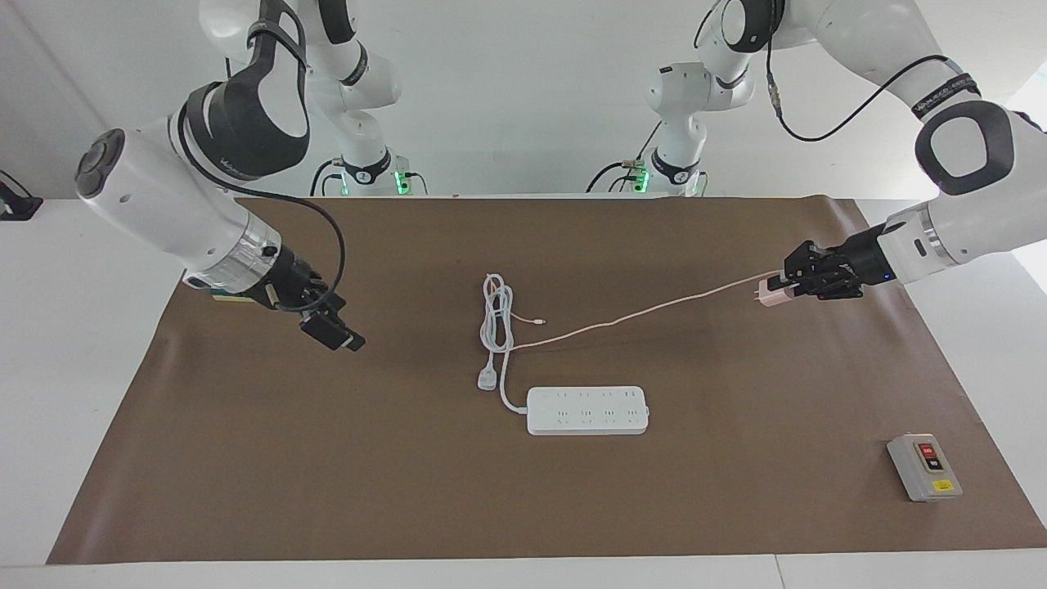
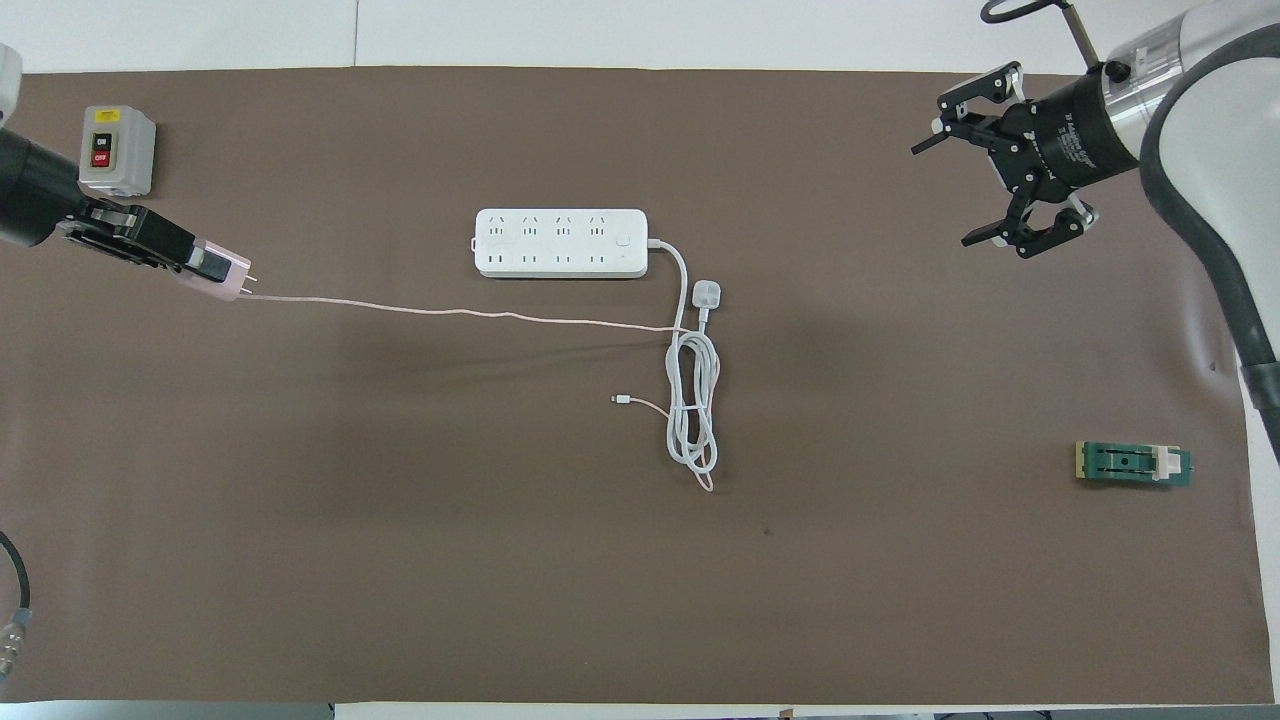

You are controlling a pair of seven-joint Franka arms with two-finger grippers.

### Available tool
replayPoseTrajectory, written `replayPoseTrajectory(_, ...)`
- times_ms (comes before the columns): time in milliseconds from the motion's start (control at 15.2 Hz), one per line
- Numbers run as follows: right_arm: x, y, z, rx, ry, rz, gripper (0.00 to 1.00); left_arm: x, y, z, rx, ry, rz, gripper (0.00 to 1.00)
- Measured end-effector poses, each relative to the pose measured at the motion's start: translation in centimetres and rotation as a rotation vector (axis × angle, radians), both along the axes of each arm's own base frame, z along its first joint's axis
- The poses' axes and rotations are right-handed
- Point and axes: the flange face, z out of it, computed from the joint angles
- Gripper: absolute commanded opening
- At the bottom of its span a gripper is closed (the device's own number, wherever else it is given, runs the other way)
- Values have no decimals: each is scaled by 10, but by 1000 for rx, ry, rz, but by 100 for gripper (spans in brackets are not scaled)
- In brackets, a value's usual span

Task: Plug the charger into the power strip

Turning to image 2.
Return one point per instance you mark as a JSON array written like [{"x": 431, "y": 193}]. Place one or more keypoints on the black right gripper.
[{"x": 1070, "y": 135}]

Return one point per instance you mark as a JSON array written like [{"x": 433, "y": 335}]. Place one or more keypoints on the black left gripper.
[{"x": 40, "y": 195}]

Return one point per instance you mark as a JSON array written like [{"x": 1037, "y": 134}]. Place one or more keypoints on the pink charger adapter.
[{"x": 232, "y": 280}]

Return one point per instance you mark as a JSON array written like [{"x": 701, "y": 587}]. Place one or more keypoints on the white power strip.
[{"x": 560, "y": 243}]

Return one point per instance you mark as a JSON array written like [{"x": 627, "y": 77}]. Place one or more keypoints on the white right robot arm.
[{"x": 1230, "y": 120}]

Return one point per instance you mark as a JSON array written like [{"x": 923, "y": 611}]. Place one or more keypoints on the brown table mat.
[{"x": 500, "y": 600}]

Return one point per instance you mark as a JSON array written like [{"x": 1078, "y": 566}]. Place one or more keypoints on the grey on-off switch box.
[{"x": 120, "y": 150}]

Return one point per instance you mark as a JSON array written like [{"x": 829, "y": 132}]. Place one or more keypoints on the green knife switch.
[{"x": 1130, "y": 465}]

